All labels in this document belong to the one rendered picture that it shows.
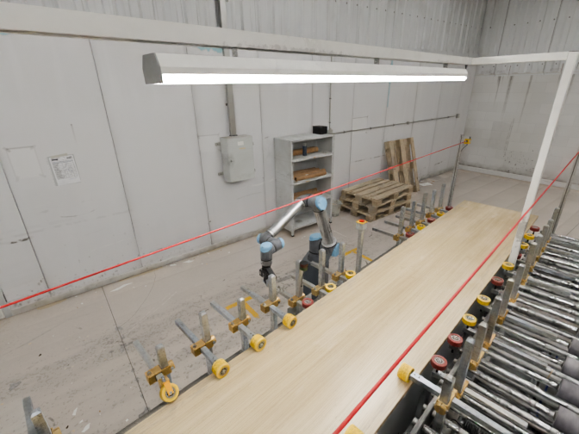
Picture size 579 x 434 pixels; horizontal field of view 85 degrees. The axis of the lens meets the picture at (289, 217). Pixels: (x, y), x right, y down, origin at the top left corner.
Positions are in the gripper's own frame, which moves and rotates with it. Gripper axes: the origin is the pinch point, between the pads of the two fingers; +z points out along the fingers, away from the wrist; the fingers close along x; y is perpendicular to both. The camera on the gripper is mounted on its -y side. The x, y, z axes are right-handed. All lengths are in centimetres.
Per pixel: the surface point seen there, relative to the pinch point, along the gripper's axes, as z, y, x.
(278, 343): -10, -56, 38
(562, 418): -8, -178, -29
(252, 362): -10, -56, 58
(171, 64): -156, -63, 84
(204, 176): -22, 228, -74
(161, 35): -163, -61, 84
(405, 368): -20, -118, 9
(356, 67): -156, -61, -7
